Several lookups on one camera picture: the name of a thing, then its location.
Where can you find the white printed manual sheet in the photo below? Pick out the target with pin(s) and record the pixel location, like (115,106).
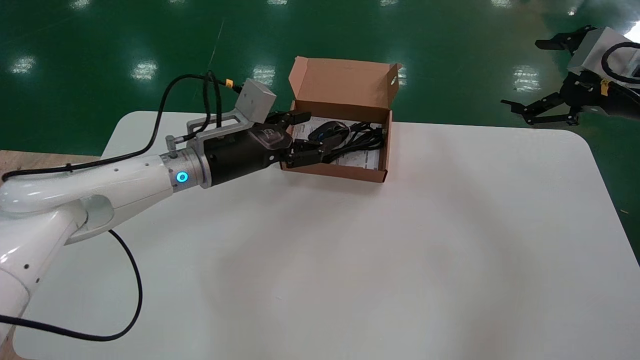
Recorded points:
(360,159)

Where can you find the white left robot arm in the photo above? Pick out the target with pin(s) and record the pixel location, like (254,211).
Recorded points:
(100,187)

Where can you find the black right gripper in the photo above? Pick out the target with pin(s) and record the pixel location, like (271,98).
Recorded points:
(610,100)

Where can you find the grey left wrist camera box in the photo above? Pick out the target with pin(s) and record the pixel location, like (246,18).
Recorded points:
(256,100)

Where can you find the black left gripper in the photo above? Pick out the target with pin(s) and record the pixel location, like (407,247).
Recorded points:
(240,152)

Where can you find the brown cardboard storage box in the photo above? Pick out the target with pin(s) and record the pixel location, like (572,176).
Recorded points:
(345,82)

